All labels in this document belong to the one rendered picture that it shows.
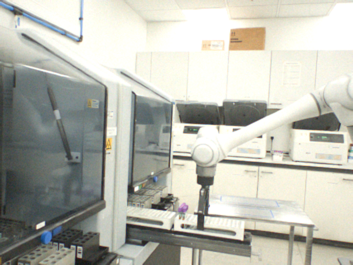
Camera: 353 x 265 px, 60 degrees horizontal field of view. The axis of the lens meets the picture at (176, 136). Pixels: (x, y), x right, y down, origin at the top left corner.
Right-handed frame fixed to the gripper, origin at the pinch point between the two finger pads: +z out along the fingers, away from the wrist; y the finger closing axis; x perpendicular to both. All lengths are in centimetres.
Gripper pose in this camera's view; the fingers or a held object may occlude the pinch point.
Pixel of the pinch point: (202, 221)
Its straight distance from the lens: 140.4
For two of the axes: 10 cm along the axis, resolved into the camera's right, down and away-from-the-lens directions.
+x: -9.7, -0.7, 2.5
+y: 2.5, -0.4, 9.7
